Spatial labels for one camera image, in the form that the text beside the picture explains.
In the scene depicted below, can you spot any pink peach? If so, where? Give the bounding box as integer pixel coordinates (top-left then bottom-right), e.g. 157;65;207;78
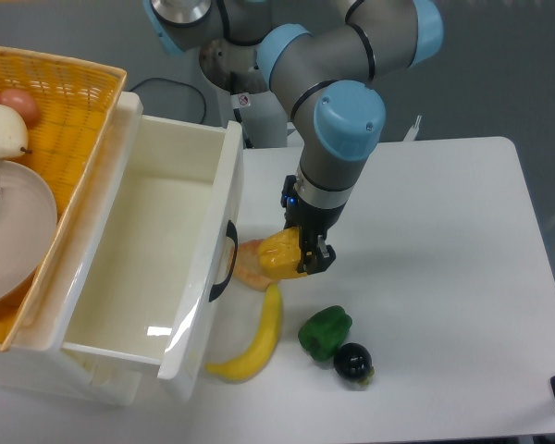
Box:
0;89;42;128

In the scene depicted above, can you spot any orange woven basket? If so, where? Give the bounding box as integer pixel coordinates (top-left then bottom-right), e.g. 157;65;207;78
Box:
0;46;127;352

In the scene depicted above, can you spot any white metal bracket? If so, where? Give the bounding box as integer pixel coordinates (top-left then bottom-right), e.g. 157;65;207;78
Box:
402;115;422;142

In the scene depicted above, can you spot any white drawer cabinet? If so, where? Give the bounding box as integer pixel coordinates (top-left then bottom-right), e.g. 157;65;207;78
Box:
0;92;143;405

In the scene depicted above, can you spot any dark purple mangosteen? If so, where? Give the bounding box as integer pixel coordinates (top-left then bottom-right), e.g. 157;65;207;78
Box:
333;342;375;386

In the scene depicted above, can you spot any white upper drawer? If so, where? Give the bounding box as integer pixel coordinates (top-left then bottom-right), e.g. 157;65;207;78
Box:
59;115;245;402

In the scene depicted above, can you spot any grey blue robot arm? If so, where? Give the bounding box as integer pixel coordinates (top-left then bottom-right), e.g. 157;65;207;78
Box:
143;1;444;279

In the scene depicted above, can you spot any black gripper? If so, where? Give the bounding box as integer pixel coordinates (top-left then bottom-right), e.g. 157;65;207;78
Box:
280;175;343;275

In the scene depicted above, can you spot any green bell pepper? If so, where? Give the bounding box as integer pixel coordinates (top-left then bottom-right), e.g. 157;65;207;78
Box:
298;305;352;362

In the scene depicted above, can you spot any white pear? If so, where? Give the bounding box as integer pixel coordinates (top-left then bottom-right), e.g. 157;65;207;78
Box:
0;105;32;159

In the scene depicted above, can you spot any yellow banana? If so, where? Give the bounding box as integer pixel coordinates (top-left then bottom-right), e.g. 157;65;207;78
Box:
204;284;283;383

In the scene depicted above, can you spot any black cable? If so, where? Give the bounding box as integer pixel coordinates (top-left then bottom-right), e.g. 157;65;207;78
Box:
128;77;208;126

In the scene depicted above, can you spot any black drawer handle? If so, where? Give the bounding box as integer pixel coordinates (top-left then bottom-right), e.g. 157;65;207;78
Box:
209;219;239;302

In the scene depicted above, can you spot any yellow bell pepper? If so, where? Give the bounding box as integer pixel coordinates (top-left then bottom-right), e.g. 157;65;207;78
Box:
257;227;307;280

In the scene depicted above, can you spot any toy bread slice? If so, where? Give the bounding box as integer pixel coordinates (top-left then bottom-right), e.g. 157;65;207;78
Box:
230;240;274;292

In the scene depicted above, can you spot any pale pink plate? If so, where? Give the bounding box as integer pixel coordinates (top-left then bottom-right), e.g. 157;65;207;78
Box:
0;161;57;300

